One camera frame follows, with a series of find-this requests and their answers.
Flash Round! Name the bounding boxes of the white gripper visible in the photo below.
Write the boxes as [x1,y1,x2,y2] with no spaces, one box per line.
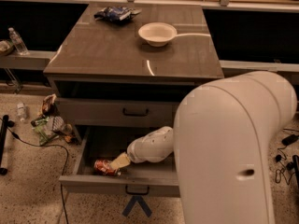
[110,126,174,170]

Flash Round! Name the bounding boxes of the red coke can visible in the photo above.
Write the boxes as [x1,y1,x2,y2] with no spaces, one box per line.
[93,159,121,176]

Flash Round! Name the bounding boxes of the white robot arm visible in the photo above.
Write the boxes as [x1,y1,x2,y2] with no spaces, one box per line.
[110,71,297,224]

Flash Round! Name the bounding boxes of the open grey middle drawer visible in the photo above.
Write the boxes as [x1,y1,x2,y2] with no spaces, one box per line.
[60,126,179,197]

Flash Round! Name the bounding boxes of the grey drawer cabinet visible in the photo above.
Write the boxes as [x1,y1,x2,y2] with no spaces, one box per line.
[44,3,223,139]

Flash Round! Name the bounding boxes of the green snack packets on floor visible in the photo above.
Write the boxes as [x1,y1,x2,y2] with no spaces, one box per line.
[31,116,73,146]

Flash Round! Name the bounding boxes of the brown snack bag on floor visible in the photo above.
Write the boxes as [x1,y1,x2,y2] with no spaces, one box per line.
[41,94,57,116]

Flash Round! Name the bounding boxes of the small water bottle on floor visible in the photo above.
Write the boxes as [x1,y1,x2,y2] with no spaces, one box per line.
[17,102,27,122]

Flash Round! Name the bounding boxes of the black stand left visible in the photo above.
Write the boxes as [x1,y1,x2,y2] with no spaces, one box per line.
[0,115,14,175]

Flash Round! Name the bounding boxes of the white bowl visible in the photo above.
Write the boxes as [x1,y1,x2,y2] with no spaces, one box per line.
[138,22,177,47]

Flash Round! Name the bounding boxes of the blue chip bag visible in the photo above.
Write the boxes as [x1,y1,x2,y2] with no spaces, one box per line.
[93,7,141,23]

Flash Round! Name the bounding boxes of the clear water bottle on ledge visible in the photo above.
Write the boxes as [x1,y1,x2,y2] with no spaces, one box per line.
[8,27,29,55]

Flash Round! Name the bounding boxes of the bowl on left ledge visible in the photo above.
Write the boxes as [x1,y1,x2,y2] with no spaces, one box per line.
[0,40,14,56]

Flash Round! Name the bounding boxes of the black drawer handle middle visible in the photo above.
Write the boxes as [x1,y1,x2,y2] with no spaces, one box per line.
[125,185,150,196]

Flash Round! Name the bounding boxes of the black drawer handle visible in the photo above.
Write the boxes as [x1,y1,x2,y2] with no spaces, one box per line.
[125,185,150,196]
[122,108,150,117]

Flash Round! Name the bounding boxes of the black drawer handle upper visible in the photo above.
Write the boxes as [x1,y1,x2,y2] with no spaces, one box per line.
[122,108,150,117]

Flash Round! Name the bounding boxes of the black cable on left floor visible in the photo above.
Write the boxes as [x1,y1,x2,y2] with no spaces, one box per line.
[0,117,71,224]

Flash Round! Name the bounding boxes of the black power adapter with cable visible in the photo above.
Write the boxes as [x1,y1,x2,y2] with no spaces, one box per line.
[275,129,299,185]

